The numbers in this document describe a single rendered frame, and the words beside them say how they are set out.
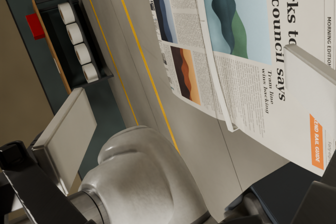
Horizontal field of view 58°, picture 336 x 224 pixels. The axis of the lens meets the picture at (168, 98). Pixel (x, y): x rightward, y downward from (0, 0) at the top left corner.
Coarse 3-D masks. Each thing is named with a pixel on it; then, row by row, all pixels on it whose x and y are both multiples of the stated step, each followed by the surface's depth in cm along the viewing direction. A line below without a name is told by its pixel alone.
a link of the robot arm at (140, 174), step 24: (120, 144) 56; (144, 144) 56; (168, 144) 59; (96, 168) 53; (120, 168) 51; (144, 168) 52; (168, 168) 55; (96, 192) 49; (120, 192) 48; (144, 192) 50; (168, 192) 52; (192, 192) 55; (24, 216) 44; (96, 216) 47; (120, 216) 47; (144, 216) 49; (168, 216) 51; (192, 216) 53
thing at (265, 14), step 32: (256, 0) 29; (288, 0) 26; (320, 0) 23; (256, 32) 31; (288, 32) 27; (320, 32) 24; (256, 64) 32; (256, 96) 35; (288, 96) 30; (256, 128) 37; (288, 128) 31; (320, 128) 28; (320, 160) 29
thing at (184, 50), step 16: (160, 0) 47; (176, 0) 43; (192, 0) 39; (160, 16) 49; (176, 16) 44; (192, 16) 40; (160, 32) 52; (176, 32) 46; (192, 32) 42; (160, 48) 55; (176, 48) 48; (192, 48) 44; (176, 64) 50; (192, 64) 46; (176, 80) 53; (192, 80) 47; (208, 80) 43; (192, 96) 50; (208, 96) 45; (208, 112) 46
